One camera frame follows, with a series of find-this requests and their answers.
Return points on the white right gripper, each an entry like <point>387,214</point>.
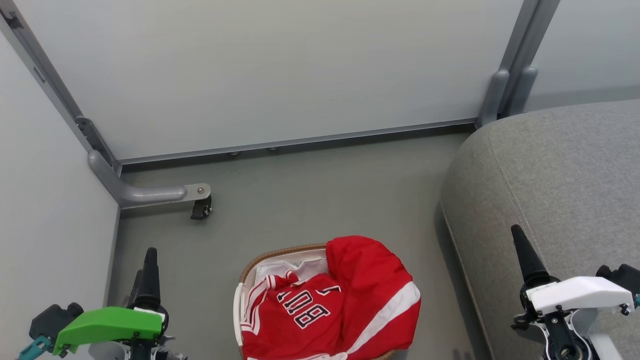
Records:
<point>580,295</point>

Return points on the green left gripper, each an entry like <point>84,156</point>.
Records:
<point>110,324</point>

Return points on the red basketball jersey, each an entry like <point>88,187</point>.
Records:
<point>360,300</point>

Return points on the grey fabric sofa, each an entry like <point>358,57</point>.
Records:
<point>550,175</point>

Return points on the grey partition support foot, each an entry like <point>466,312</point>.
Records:
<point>150,194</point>

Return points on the black caster wheel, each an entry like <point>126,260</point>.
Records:
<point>201,209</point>

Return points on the brown wicker laundry basket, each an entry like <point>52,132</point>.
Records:
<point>280,251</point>

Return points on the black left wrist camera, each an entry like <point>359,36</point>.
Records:
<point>52,320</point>

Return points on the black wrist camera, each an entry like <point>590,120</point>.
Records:
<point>52,320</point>
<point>622,276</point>

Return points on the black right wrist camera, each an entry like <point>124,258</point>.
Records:
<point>622,276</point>

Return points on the grey partition bottom rail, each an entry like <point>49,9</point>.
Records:
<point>300,141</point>

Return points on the grey partition corner post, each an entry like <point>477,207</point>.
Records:
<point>40,75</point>

